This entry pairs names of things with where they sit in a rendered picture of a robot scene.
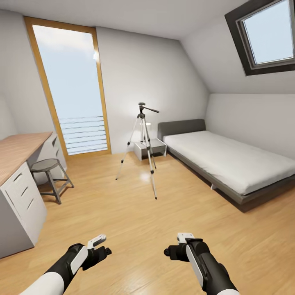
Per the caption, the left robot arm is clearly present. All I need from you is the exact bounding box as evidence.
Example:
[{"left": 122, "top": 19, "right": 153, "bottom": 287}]
[{"left": 20, "top": 235, "right": 112, "bottom": 295}]

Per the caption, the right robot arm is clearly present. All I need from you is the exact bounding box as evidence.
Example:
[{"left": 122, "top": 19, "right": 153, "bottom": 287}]
[{"left": 164, "top": 233, "right": 241, "bottom": 295}]

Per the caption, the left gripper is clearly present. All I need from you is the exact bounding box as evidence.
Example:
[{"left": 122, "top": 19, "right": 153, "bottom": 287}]
[{"left": 83, "top": 246, "right": 112, "bottom": 271}]

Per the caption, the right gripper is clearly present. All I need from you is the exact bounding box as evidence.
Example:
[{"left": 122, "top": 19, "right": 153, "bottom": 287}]
[{"left": 164, "top": 244, "right": 187, "bottom": 262}]

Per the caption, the camera tripod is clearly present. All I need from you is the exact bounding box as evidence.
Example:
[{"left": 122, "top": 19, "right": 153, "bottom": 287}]
[{"left": 127, "top": 102, "right": 159, "bottom": 175}]

